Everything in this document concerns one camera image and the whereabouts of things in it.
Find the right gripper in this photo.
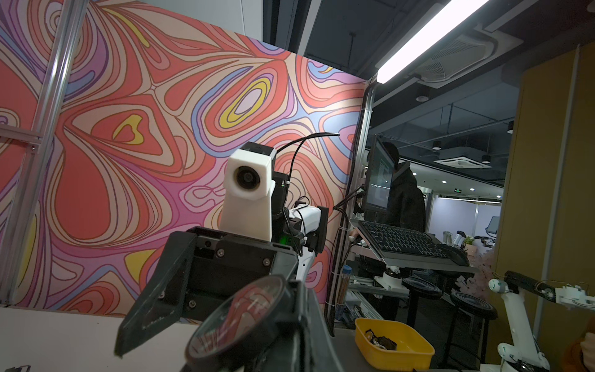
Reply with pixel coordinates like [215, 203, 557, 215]
[114, 228, 298, 357]

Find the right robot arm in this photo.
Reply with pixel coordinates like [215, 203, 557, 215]
[115, 142, 329, 357]

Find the white spare robot arm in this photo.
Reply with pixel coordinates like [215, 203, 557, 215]
[480, 271, 594, 372]

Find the yellow plastic tray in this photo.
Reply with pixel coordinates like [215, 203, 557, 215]
[355, 318, 435, 371]

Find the black computer keyboard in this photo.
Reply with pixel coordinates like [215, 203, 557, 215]
[351, 219, 470, 271]

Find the computer monitor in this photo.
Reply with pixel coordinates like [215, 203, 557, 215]
[362, 135, 394, 212]

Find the ceiling light tube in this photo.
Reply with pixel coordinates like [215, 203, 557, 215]
[377, 0, 487, 84]

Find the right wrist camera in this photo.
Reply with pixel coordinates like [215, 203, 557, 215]
[218, 142, 277, 242]

